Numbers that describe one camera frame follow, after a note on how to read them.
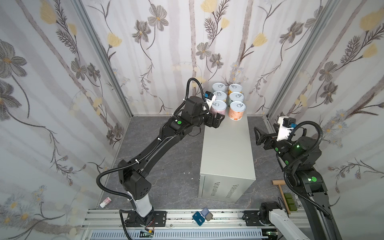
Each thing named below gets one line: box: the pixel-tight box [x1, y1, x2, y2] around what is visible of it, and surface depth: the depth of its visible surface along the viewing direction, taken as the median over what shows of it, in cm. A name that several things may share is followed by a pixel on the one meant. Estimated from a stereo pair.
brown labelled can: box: [228, 101, 247, 121], surface depth 72 cm
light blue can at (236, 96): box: [229, 92, 244, 102], surface depth 76 cm
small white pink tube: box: [99, 196, 112, 209], surface depth 80 cm
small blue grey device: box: [192, 208, 214, 226], surface depth 76 cm
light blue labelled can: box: [212, 82, 226, 93], surface depth 81 cm
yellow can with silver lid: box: [213, 91, 227, 101], surface depth 76 cm
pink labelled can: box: [210, 100, 227, 115], surface depth 72 cm
